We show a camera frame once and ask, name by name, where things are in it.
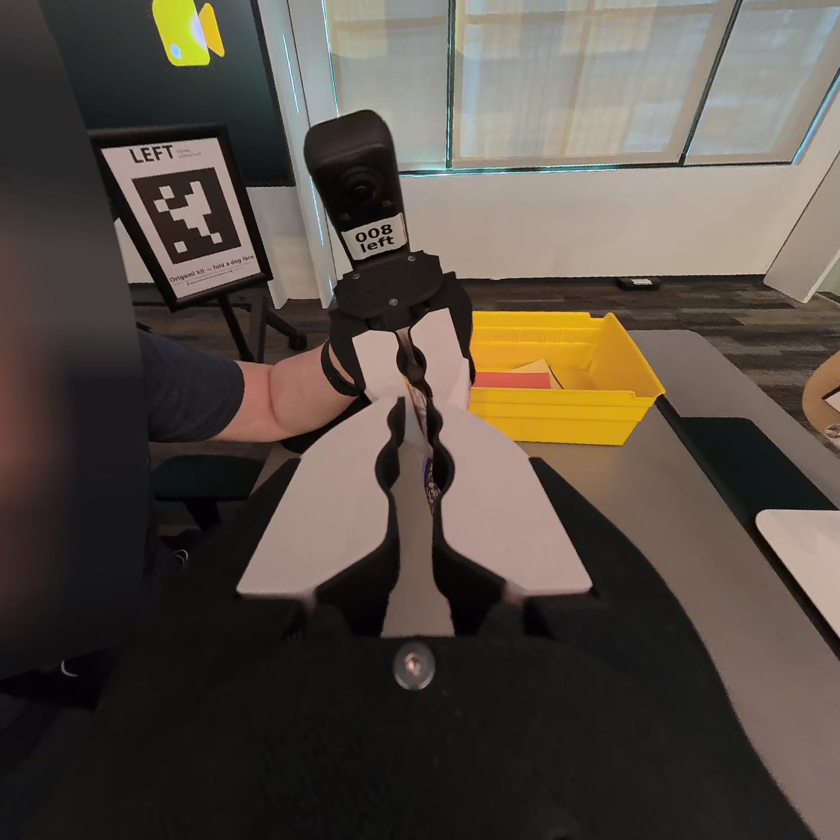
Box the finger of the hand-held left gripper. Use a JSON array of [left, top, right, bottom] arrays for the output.
[[354, 329, 421, 404], [408, 308, 472, 413]]

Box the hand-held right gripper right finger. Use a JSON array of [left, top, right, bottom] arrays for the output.
[[430, 402, 594, 636]]

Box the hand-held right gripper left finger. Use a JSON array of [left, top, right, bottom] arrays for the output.
[[235, 395, 408, 637]]

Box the patterned origami paper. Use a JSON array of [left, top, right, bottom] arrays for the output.
[[400, 377, 454, 519]]

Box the person's left forearm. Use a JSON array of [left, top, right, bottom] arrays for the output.
[[236, 338, 368, 444]]

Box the yellow plastic bin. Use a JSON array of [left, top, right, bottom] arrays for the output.
[[467, 310, 665, 446]]

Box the dark green chair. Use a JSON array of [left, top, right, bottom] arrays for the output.
[[150, 453, 266, 526]]

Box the black easel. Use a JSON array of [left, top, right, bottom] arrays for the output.
[[131, 289, 309, 365]]

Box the black framed marker sign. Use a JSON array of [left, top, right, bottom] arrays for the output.
[[88, 125, 273, 312]]

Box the large window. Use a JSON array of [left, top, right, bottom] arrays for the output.
[[322, 0, 840, 175]]

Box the white metal document stand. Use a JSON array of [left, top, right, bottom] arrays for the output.
[[755, 508, 840, 639]]

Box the instruction sheet stand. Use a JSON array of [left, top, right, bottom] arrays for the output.
[[802, 351, 840, 455]]

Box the large dark display screen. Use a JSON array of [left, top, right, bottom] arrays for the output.
[[39, 0, 295, 188]]

